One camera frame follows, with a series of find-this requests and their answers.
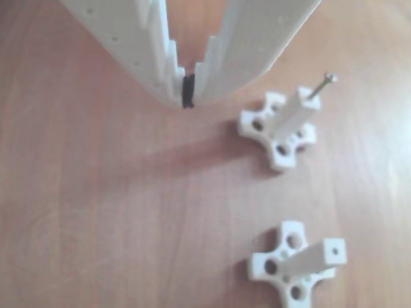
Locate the white cross-base post stand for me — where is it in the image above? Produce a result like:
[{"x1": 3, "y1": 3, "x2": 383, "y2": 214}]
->
[
  {"x1": 233, "y1": 80, "x2": 324, "y2": 177},
  {"x1": 244, "y1": 218, "x2": 351, "y2": 308}
]

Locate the small silver metal screw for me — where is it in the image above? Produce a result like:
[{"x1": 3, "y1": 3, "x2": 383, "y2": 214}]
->
[{"x1": 307, "y1": 70, "x2": 340, "y2": 101}]

